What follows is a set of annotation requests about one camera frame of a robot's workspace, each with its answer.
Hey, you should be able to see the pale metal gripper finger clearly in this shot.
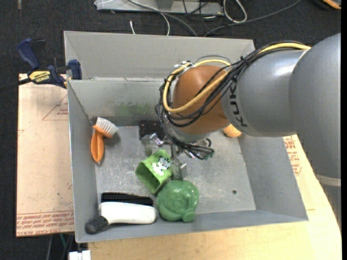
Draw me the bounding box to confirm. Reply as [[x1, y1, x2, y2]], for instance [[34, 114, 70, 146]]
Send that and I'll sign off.
[[143, 133, 165, 157], [170, 144, 188, 180]]

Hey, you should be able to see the green printed cup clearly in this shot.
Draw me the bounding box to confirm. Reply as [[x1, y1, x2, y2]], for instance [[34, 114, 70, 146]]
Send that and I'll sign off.
[[134, 148, 175, 195]]

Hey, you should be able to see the green round toy head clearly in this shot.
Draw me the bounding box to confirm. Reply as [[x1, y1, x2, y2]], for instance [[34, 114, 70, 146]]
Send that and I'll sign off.
[[156, 179, 201, 223]]

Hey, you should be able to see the grey metal bin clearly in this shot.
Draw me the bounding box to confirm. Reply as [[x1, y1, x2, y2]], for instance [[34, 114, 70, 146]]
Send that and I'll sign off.
[[63, 30, 309, 244]]

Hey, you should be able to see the orange and white brush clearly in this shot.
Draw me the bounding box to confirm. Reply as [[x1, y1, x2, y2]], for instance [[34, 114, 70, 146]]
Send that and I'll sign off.
[[90, 116, 119, 165]]

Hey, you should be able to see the orange rounded object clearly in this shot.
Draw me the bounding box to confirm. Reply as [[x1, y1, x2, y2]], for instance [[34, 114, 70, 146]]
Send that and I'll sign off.
[[222, 123, 243, 139]]

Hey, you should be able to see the white and black scrub brush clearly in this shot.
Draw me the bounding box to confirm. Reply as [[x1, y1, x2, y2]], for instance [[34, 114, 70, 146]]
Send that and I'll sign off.
[[85, 192, 158, 235]]

